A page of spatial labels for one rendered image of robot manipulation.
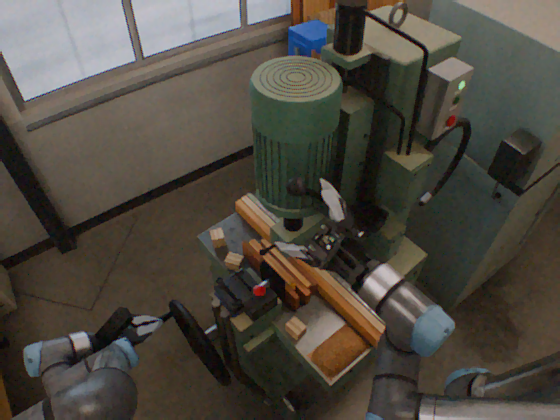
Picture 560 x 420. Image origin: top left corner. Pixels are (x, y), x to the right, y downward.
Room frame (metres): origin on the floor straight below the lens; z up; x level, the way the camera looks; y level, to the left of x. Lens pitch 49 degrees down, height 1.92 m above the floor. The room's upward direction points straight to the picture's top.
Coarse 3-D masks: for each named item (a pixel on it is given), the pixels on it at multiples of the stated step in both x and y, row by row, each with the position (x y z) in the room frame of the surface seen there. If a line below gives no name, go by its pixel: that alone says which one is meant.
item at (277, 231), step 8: (312, 216) 0.72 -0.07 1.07; (320, 216) 0.72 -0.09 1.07; (280, 224) 0.69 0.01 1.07; (304, 224) 0.69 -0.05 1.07; (312, 224) 0.69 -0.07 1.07; (320, 224) 0.71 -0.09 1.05; (272, 232) 0.68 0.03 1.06; (280, 232) 0.67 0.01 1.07; (288, 232) 0.67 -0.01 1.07; (296, 232) 0.67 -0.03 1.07; (304, 232) 0.67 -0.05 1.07; (312, 232) 0.69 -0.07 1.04; (272, 240) 0.68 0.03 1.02; (280, 240) 0.65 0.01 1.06; (288, 240) 0.64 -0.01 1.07; (296, 240) 0.65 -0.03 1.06; (304, 240) 0.67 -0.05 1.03; (288, 256) 0.63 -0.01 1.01
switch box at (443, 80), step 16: (448, 64) 0.80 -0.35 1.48; (464, 64) 0.81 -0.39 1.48; (432, 80) 0.76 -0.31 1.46; (448, 80) 0.74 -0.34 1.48; (464, 80) 0.77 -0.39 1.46; (432, 96) 0.75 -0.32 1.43; (448, 96) 0.74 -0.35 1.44; (464, 96) 0.79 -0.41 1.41; (432, 112) 0.75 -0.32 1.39; (448, 112) 0.75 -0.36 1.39; (416, 128) 0.77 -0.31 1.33; (432, 128) 0.74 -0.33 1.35; (448, 128) 0.77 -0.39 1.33
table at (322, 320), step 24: (240, 216) 0.86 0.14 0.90; (240, 240) 0.77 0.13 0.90; (216, 264) 0.71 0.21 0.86; (288, 312) 0.53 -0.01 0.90; (312, 312) 0.53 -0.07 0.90; (336, 312) 0.52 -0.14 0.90; (264, 336) 0.47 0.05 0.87; (288, 336) 0.46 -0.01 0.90; (312, 336) 0.46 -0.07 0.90; (360, 336) 0.45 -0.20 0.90; (360, 360) 0.39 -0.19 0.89; (336, 384) 0.34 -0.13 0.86
